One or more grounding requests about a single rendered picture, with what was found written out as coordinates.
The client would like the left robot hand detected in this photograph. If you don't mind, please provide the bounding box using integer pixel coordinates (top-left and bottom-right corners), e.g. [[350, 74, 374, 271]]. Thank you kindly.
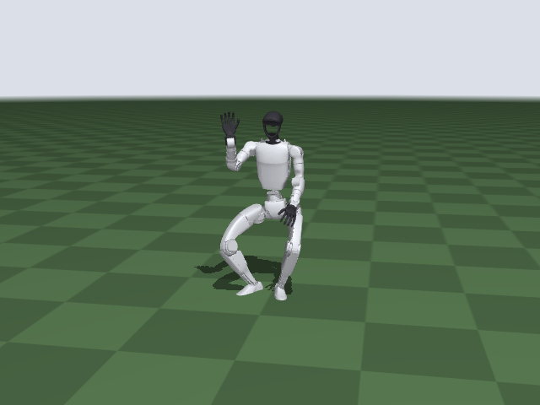
[[278, 203, 297, 227]]

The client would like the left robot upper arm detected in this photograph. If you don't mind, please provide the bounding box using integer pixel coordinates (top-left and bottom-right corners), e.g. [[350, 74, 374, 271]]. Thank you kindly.
[[288, 144, 305, 187]]

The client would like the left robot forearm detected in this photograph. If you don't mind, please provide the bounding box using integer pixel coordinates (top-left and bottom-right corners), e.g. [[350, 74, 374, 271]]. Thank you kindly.
[[289, 177, 305, 207]]

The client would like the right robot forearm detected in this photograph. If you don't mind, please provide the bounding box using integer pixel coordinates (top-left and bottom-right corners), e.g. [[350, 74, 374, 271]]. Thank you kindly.
[[225, 138, 237, 164]]

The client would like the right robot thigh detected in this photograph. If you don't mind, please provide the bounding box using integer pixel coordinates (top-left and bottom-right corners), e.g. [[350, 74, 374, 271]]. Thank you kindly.
[[220, 203, 266, 255]]

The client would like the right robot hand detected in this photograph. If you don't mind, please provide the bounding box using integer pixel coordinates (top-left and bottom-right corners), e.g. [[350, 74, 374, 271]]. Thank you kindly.
[[220, 111, 240, 146]]

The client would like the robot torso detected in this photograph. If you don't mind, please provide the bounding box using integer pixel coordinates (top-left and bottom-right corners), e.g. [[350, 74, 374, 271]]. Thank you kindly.
[[256, 139, 291, 219]]

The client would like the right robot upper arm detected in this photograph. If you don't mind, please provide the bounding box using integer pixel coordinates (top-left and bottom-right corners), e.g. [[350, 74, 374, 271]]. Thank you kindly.
[[227, 141, 258, 171]]

